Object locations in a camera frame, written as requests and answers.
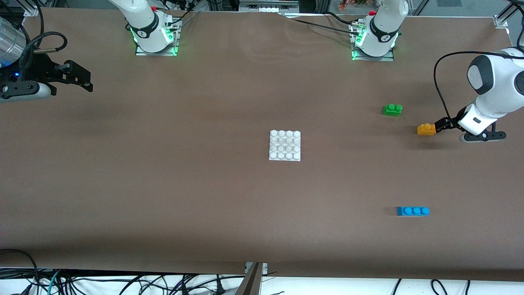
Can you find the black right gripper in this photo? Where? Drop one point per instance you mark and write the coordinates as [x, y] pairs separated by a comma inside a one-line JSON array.
[[37, 70]]

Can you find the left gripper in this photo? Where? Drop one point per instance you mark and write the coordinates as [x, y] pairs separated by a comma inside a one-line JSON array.
[[451, 122]]

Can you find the yellow two-stud block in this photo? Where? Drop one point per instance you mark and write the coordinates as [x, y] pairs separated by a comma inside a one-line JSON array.
[[425, 130]]

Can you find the white studded base plate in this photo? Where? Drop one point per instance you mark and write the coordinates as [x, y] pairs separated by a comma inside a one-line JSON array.
[[285, 145]]

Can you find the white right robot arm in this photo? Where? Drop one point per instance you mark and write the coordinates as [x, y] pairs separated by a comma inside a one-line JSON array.
[[143, 20]]

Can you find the green two-stud block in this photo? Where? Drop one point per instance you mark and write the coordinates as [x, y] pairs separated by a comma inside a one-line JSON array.
[[391, 110]]

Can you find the blue three-stud block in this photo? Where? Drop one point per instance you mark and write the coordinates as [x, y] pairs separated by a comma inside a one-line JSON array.
[[412, 211]]

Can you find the aluminium corner profile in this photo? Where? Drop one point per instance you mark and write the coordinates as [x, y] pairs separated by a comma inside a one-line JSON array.
[[501, 21]]

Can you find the white background rack unit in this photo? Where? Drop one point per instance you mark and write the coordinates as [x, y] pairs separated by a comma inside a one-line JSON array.
[[268, 6]]

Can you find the brown table cover sheet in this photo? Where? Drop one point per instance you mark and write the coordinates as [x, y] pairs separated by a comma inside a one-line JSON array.
[[245, 205]]

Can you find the metal clamp bracket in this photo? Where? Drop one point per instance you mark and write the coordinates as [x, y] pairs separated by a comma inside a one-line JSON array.
[[254, 278]]

